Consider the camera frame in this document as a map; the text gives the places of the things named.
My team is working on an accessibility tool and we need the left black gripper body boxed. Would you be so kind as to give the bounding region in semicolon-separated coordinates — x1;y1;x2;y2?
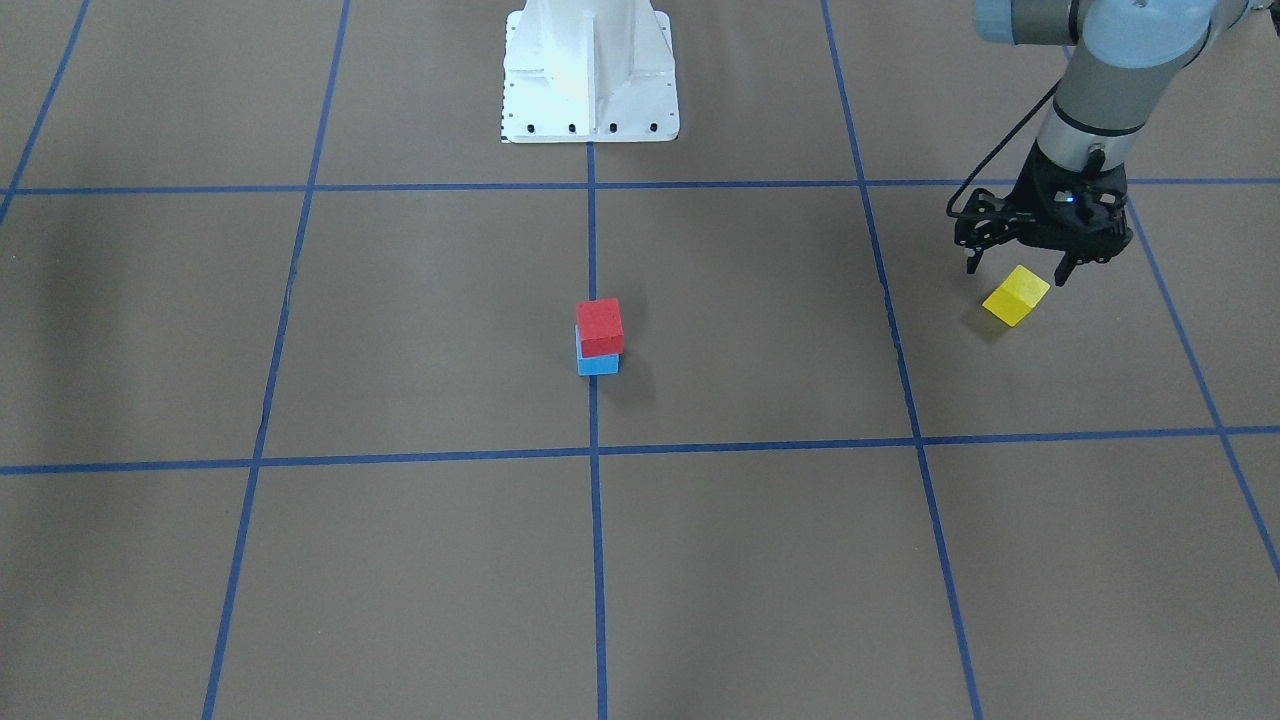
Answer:
1012;142;1128;227

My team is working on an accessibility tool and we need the yellow cube block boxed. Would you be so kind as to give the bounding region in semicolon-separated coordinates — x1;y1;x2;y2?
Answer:
980;265;1050;328

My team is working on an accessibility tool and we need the blue cube block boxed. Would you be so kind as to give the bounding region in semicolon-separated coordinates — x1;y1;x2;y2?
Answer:
573;334;622;377

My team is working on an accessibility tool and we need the red cube block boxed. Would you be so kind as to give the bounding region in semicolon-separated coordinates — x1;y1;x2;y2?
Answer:
575;297;625;357

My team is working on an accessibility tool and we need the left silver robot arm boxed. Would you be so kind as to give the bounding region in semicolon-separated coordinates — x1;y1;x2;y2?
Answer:
946;1;1271;286

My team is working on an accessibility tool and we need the black camera cable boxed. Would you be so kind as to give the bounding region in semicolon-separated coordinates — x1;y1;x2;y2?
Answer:
946;85;1059;222

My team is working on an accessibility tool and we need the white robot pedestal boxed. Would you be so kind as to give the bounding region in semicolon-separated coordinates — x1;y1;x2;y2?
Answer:
500;1;681;143

